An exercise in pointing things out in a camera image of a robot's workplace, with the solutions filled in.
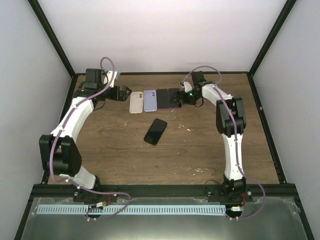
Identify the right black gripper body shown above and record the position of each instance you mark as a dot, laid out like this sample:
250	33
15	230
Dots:
189	99

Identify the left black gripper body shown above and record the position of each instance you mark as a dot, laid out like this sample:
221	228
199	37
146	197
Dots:
115	96

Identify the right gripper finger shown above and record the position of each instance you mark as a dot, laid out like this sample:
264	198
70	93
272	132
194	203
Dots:
175	102
177	96

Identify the black phone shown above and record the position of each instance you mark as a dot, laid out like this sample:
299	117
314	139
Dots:
162	99
155	132

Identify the lilac phone case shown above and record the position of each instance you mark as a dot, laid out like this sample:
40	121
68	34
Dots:
150	101

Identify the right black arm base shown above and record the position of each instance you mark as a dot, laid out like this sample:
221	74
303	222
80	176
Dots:
230	190

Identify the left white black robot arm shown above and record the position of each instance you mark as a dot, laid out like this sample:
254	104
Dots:
58	150

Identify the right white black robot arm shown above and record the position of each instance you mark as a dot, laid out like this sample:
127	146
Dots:
230	122

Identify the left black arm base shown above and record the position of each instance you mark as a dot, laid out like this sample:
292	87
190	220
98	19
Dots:
80	195

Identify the light blue slotted strip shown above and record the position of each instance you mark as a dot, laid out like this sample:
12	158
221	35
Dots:
202	210

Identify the clear plastic sheet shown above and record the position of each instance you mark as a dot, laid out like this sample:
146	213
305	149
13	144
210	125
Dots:
273	219

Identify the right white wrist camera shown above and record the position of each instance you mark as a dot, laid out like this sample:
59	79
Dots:
186	86

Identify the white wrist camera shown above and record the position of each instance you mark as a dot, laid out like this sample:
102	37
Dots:
110	78
186	86

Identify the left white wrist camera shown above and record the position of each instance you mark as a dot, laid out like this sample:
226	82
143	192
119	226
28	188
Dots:
110	78

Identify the black front frame rail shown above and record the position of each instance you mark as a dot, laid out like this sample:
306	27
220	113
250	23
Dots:
159	191

